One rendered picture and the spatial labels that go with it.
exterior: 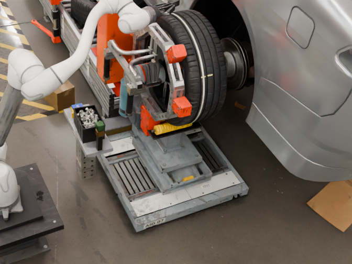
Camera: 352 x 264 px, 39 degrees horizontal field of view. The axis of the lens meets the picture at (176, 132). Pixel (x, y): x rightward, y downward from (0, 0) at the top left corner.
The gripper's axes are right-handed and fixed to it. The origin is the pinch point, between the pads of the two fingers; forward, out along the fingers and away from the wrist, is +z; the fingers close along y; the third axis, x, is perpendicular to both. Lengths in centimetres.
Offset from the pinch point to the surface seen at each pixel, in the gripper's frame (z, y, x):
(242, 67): 26, 33, -36
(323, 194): 70, 91, -133
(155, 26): -5.4, -8.2, -13.9
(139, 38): -0.4, -23.7, -28.2
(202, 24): 8.0, 14.3, -9.9
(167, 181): -10, 12, -114
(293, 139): -9, 85, -43
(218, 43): 6.9, 26.0, -16.8
